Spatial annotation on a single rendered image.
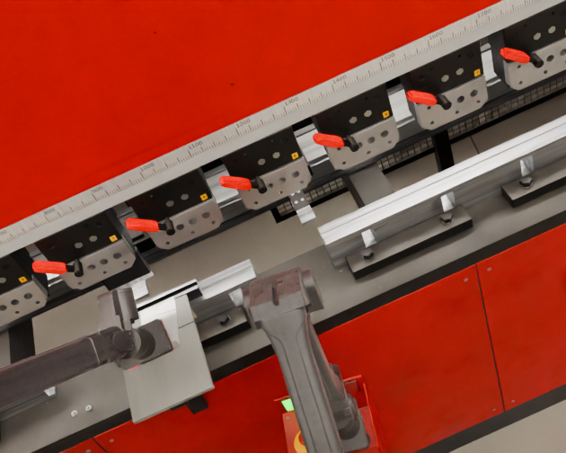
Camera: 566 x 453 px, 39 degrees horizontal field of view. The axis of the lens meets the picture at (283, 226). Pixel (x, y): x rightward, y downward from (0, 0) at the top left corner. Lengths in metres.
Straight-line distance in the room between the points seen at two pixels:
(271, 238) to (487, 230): 1.48
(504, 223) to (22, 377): 1.13
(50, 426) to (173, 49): 0.97
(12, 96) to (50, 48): 0.11
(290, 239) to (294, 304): 2.10
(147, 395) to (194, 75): 0.68
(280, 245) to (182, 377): 1.55
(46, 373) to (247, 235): 2.07
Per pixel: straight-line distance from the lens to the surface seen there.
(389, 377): 2.10
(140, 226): 1.58
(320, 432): 1.11
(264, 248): 3.20
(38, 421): 2.00
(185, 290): 1.84
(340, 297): 1.85
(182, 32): 1.40
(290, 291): 1.10
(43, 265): 1.62
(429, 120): 1.69
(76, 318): 3.39
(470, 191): 1.90
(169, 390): 1.71
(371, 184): 2.04
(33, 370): 1.28
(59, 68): 1.40
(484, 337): 2.14
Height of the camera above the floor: 2.34
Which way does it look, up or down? 46 degrees down
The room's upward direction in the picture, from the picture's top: 25 degrees counter-clockwise
